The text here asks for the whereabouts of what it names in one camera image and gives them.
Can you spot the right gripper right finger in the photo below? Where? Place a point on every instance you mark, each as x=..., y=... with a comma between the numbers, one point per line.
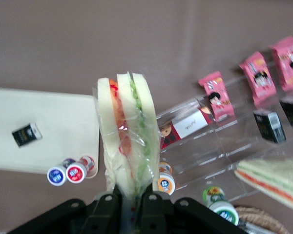
x=153, y=212

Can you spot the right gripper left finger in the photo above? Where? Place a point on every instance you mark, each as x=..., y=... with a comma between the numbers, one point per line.
x=103, y=212

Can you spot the sandwich red green filling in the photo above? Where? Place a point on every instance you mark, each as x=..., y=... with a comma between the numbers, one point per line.
x=129, y=126

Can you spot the beige plastic tray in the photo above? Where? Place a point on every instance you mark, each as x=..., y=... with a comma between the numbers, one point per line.
x=58, y=117

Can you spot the triangular sandwich pale bread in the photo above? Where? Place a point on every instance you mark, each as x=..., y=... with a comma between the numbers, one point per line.
x=276, y=180

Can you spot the orange cap small bottle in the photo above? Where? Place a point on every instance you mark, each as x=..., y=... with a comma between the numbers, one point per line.
x=166, y=184

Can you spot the red cap small bottle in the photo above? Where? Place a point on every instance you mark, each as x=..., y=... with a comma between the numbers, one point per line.
x=75, y=172

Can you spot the blue cap small bottle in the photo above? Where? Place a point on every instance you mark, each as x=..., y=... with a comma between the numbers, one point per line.
x=56, y=176

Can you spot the green cap small bottle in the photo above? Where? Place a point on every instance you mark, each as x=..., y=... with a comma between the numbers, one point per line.
x=222, y=212

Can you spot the clear acrylic stepped shelf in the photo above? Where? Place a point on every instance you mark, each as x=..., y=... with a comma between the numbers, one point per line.
x=205, y=156

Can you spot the red plaid cookie box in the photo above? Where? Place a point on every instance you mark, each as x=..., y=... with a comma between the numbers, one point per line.
x=188, y=126

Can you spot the oval wicker basket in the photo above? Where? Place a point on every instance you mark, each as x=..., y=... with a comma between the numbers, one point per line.
x=266, y=217

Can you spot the pink snack packet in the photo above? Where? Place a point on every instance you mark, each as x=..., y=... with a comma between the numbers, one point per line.
x=289, y=65
x=218, y=100
x=258, y=78

